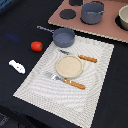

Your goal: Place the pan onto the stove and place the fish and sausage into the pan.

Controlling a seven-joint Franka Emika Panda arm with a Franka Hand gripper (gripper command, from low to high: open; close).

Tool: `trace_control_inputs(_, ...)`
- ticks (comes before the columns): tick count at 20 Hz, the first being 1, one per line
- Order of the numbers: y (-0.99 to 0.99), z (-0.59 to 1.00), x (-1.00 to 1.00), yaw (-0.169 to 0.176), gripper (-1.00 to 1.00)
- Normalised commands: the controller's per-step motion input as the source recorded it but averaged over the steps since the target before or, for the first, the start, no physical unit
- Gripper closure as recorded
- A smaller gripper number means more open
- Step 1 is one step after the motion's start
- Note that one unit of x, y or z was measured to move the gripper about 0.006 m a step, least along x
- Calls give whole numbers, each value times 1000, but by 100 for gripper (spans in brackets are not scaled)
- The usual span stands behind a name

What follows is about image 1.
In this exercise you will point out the red toy tomato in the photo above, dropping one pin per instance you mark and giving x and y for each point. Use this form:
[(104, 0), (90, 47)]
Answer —
[(36, 46)]

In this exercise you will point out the knife with wooden handle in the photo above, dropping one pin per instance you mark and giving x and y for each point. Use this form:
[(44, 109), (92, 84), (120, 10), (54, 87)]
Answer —
[(80, 56)]

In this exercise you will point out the round beige plate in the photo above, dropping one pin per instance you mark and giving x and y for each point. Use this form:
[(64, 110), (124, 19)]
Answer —
[(69, 66)]

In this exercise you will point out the black burner at top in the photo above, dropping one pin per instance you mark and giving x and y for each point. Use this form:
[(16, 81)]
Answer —
[(76, 2)]

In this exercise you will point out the small grey frying pan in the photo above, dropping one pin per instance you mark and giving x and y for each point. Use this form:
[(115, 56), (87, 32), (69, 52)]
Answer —
[(62, 37)]

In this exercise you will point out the brown stove board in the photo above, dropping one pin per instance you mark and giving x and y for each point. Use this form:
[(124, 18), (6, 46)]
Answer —
[(106, 28)]

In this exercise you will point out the fork with wooden handle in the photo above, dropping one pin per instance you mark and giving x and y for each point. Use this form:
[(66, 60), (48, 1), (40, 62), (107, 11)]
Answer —
[(55, 77)]

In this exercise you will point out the black round burner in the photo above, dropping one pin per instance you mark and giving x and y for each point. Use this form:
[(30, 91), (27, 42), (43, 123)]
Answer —
[(67, 14)]

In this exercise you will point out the grey pot with handles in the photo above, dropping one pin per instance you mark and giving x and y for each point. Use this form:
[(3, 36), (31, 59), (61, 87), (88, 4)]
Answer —
[(92, 12)]

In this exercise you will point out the woven beige placemat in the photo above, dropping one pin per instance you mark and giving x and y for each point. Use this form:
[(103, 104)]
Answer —
[(76, 99)]

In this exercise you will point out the white toy fish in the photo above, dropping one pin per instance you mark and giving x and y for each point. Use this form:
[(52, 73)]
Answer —
[(17, 66)]

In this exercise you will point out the beige bowl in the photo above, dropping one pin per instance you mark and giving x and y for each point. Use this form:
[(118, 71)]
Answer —
[(123, 14)]

